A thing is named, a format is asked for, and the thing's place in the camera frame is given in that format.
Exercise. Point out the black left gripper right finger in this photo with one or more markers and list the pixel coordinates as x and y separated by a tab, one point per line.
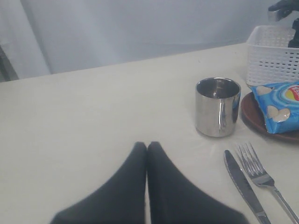
173	199

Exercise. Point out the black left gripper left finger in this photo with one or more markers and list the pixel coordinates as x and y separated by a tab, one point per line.
121	200

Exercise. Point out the silver table knife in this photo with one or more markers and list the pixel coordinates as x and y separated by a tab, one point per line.
244	188

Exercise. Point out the silver metal fork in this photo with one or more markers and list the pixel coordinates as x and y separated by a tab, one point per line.
259	176

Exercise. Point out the clear drinking glass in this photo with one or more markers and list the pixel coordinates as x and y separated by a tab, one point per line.
216	106

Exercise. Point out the brown round plate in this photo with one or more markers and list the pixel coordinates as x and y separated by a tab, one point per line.
253	117

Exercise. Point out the blue chips snack bag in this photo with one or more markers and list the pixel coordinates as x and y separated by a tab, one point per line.
279	104

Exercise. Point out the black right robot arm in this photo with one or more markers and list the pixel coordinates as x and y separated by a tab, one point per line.
294	42

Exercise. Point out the white perforated plastic basket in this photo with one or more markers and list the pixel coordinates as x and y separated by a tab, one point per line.
270	60

